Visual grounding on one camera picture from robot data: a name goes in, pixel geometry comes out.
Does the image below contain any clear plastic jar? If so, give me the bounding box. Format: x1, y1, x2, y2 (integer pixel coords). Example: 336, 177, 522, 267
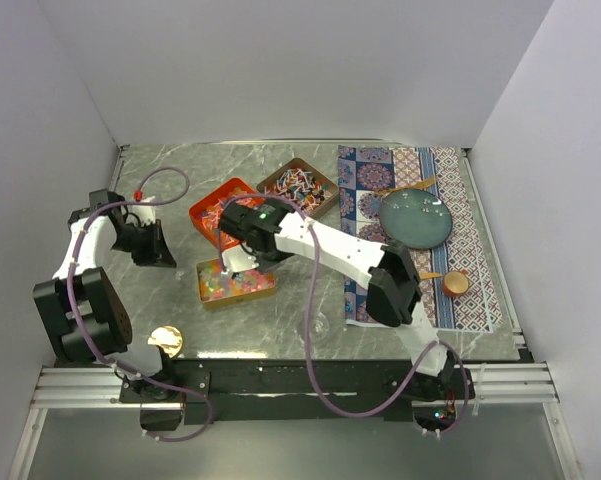
297, 312, 330, 343

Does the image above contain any orange tin of lollipops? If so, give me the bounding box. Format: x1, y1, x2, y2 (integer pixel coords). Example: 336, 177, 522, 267
189, 177, 255, 246

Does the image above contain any gold jar lid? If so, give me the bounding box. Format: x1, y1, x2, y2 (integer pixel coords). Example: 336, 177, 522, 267
147, 325, 184, 358

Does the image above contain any teal ceramic plate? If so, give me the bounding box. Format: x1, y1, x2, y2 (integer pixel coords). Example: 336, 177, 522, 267
378, 189, 453, 250

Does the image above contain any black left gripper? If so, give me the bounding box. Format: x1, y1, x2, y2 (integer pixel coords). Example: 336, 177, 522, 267
111, 219, 176, 268

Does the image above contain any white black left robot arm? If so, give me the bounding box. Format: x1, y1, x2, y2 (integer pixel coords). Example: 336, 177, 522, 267
32, 189, 179, 402

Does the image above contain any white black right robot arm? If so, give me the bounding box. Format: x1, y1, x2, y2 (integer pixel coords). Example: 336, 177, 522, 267
218, 195, 455, 400

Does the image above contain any beige tin of small lollipops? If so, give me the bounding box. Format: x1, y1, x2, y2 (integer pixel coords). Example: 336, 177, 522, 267
256, 157, 339, 219

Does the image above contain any copper cup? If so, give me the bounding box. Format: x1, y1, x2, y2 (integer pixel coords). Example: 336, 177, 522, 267
441, 270, 471, 298

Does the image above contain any black aluminium mounting rail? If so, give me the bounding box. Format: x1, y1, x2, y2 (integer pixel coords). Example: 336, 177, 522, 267
32, 359, 558, 433

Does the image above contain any gold tin of star candies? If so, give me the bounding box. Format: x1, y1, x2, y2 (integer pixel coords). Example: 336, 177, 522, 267
196, 259, 276, 310

